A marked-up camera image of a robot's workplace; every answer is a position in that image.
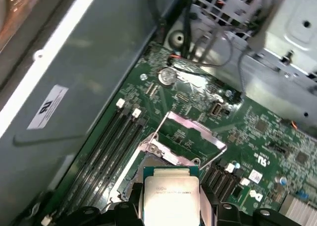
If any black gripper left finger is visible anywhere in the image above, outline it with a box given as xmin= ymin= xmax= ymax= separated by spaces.
xmin=69 ymin=182 xmax=145 ymax=226

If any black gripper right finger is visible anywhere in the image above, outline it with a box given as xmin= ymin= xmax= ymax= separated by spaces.
xmin=200 ymin=184 xmax=272 ymax=226

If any silver CPU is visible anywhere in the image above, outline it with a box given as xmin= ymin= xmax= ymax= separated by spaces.
xmin=142 ymin=165 xmax=201 ymax=226

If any silver chipset heatsink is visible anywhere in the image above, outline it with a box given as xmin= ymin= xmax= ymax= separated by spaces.
xmin=279 ymin=193 xmax=317 ymax=226

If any green motherboard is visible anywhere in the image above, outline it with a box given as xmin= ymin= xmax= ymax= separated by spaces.
xmin=49 ymin=44 xmax=317 ymax=226

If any internal USB port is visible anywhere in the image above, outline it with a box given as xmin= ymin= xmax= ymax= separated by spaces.
xmin=211 ymin=102 xmax=223 ymax=117

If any white case label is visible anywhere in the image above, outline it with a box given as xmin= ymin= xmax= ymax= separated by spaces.
xmin=26 ymin=83 xmax=69 ymax=130

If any silver coin battery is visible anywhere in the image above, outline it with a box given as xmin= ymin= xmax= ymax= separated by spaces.
xmin=158 ymin=66 xmax=179 ymax=87

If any black PC case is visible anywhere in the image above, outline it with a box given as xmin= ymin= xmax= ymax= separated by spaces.
xmin=0 ymin=0 xmax=317 ymax=226

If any silver disk bay cage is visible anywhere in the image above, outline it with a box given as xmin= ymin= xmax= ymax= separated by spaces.
xmin=188 ymin=0 xmax=317 ymax=117

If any black looped cable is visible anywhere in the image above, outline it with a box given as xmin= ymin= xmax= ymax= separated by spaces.
xmin=180 ymin=0 xmax=199 ymax=62

